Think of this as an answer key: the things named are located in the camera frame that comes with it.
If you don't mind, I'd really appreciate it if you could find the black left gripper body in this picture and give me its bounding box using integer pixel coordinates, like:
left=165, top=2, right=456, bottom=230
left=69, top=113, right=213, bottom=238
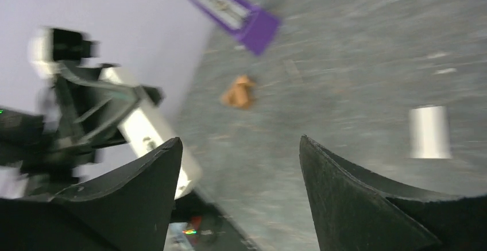
left=20, top=60, right=164, bottom=188

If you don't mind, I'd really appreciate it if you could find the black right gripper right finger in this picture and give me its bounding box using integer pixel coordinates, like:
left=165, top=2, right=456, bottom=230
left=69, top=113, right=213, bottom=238
left=299, top=136, right=486, bottom=251

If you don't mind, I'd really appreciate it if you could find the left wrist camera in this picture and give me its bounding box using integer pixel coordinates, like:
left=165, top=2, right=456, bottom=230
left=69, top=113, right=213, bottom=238
left=28, top=27, right=99, bottom=79

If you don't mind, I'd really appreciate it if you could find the wooden block piece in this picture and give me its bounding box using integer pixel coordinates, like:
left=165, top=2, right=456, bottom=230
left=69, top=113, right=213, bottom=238
left=221, top=75, right=255, bottom=109

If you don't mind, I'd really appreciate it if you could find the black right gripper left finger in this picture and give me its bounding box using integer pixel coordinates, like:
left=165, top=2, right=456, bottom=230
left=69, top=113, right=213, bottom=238
left=1, top=138, right=183, bottom=250

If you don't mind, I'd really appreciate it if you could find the white battery cover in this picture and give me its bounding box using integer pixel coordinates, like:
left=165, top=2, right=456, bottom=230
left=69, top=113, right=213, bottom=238
left=409, top=106, right=452, bottom=159

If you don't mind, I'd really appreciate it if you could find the white remote control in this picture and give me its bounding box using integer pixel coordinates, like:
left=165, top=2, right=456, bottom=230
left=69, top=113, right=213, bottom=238
left=100, top=67, right=202, bottom=199

